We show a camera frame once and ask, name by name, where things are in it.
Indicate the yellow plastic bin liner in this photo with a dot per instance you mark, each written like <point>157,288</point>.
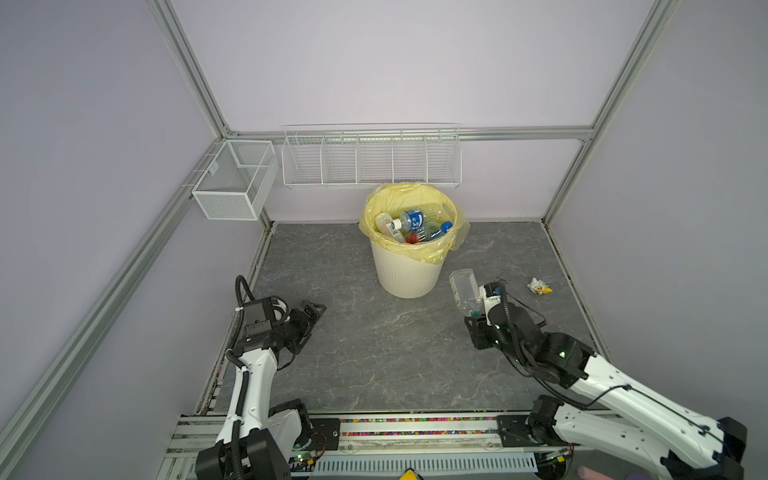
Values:
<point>395,199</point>

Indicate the white bottle red cap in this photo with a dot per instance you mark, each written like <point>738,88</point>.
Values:
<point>386,226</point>

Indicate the small yellow white toy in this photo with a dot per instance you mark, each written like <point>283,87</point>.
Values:
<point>539,287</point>

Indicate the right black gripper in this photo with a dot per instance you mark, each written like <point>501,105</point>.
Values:
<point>478,330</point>

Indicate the clear bottle blue tint red cap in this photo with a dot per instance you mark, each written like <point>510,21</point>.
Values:
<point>417,237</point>

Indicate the clear bottle blue label white cap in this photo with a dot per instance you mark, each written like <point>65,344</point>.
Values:
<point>410,221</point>

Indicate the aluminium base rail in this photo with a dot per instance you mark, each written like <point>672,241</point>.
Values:
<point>432,431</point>

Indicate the long white wire basket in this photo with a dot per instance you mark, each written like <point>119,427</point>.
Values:
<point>366,155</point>

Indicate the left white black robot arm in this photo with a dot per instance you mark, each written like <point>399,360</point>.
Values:
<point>257,440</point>

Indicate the clear bottle green collar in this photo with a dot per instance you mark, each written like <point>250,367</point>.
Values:
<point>466,293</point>

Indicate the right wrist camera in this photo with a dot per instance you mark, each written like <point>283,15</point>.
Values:
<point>490,295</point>

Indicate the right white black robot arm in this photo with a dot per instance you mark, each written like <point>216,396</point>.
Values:
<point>590,402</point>

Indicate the white mesh box basket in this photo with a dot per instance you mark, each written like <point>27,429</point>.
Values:
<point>237,180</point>

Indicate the cream plastic waste bin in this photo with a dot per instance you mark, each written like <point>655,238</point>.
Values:
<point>402,276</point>

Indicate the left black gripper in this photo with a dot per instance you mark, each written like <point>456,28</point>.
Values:
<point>304,323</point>

